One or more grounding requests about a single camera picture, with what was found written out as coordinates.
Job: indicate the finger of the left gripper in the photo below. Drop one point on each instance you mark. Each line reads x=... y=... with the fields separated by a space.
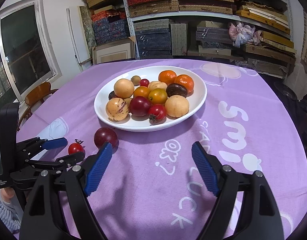
x=71 y=159
x=55 y=143

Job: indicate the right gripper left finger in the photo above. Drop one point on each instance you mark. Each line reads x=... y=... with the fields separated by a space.
x=44 y=216

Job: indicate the dark red plum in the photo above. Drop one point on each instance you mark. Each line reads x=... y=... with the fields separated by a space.
x=104 y=135
x=139 y=106

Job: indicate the striped pepino melon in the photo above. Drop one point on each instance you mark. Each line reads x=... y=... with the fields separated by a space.
x=117 y=109

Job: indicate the yellow round pear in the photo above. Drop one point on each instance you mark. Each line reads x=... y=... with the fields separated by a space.
x=124 y=88

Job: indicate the red cherry tomato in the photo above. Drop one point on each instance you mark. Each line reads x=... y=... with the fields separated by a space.
x=76 y=147
x=144 y=82

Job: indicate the orange tangerine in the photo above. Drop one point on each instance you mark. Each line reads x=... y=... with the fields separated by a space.
x=185 y=81
x=167 y=76

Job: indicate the grey knit sleeve forearm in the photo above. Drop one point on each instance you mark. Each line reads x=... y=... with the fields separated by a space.
x=9 y=216

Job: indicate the person left hand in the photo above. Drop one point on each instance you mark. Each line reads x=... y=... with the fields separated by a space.
x=7 y=194

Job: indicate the white oval plate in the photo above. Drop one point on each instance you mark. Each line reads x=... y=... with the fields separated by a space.
x=143 y=124

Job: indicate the purple printed tablecloth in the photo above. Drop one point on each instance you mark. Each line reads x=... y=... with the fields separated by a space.
x=151 y=188

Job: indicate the small brown longan fruit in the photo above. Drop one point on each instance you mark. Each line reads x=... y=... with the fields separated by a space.
x=136 y=80

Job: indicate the red tomato with calyx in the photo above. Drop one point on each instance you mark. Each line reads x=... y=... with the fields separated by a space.
x=157 y=113

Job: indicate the pale peach with stem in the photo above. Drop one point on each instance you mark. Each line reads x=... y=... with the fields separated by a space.
x=157 y=84

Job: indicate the framed picture in cardboard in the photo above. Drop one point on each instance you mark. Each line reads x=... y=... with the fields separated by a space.
x=119 y=50

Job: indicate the pale round peach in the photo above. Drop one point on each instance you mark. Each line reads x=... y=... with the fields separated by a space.
x=177 y=106

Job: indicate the pink crumpled cloth bag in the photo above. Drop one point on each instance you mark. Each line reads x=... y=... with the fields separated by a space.
x=241 y=34

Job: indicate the metal storage shelf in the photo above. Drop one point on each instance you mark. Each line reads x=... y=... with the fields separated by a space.
x=199 y=28

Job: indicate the window with white frame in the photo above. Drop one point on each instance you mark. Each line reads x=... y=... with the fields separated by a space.
x=27 y=58

